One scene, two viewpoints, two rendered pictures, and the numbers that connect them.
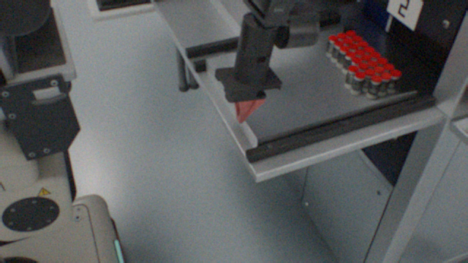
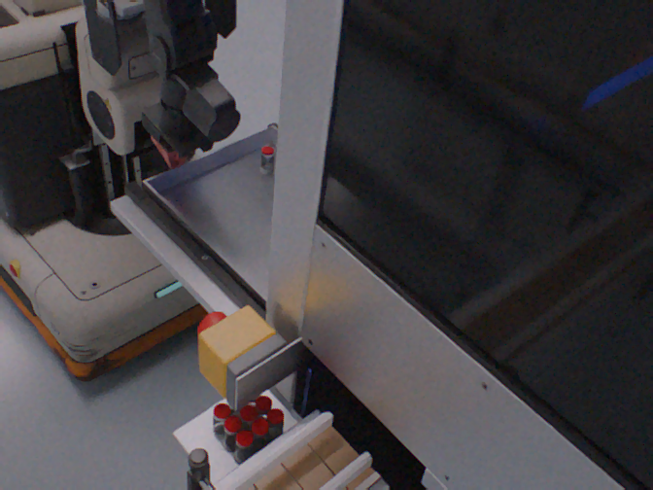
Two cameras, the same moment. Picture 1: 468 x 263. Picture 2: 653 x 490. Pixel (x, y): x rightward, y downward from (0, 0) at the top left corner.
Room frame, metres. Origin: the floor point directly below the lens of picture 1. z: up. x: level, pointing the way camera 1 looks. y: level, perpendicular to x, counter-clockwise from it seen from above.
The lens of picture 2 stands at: (0.44, -0.96, 1.71)
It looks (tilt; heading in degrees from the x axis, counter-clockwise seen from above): 45 degrees down; 65
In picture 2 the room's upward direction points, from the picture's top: 8 degrees clockwise
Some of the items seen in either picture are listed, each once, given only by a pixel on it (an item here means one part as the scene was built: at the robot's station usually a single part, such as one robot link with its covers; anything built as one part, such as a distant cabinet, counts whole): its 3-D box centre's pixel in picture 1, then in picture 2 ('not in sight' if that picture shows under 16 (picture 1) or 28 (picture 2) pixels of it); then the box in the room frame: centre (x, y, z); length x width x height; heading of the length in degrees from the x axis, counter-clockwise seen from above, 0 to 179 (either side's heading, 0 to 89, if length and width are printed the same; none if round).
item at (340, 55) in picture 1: (352, 66); not in sight; (0.77, -0.25, 0.90); 0.18 x 0.02 x 0.05; 23
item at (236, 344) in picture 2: not in sight; (240, 355); (0.58, -0.46, 0.99); 0.08 x 0.07 x 0.07; 113
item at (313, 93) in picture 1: (305, 81); (276, 217); (0.72, -0.15, 0.90); 0.34 x 0.26 x 0.04; 113
